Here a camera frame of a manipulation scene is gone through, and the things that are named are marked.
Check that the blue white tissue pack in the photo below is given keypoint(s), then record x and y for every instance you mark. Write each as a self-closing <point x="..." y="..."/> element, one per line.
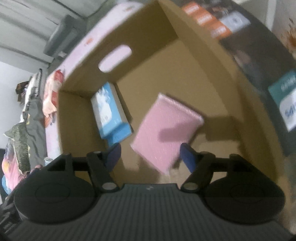
<point x="106" y="111"/>

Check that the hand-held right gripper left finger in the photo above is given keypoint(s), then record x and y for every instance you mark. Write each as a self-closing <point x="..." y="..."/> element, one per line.
<point x="114" y="153"/>

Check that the green patterned pillow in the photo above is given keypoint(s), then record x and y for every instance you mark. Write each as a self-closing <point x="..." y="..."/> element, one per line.
<point x="20" y="143"/>

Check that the pink sponge pad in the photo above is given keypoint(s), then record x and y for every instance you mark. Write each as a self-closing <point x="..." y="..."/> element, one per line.
<point x="159" y="120"/>

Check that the red pink tissue pack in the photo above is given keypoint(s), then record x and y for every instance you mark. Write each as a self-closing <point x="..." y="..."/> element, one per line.
<point x="52" y="92"/>

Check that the grey duvet with yellow print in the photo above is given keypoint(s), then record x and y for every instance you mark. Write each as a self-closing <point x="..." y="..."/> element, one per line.
<point x="37" y="129"/>

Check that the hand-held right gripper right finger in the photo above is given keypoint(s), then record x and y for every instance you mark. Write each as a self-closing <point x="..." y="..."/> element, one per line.
<point x="187" y="157"/>

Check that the floral wall panel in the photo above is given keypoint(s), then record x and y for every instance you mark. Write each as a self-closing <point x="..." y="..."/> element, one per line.
<point x="286" y="32"/>

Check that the dark grey case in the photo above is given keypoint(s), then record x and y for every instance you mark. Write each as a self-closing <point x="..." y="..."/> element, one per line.
<point x="62" y="34"/>

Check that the white striped pillow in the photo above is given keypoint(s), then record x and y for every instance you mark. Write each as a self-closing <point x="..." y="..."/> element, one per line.
<point x="34" y="85"/>

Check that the brown cardboard box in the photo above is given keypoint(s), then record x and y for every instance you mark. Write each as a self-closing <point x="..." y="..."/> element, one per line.
<point x="185" y="81"/>

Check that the dark brown bag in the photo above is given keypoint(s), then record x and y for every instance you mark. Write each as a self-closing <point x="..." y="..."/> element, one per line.
<point x="21" y="89"/>

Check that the grey window curtain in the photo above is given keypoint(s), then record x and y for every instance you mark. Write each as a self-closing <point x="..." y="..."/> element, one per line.
<point x="27" y="23"/>

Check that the dark printed carton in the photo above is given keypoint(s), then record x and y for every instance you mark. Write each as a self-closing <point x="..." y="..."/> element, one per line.
<point x="259" y="51"/>

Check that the pink printed blanket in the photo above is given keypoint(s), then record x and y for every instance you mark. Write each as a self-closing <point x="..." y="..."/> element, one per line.
<point x="11" y="169"/>

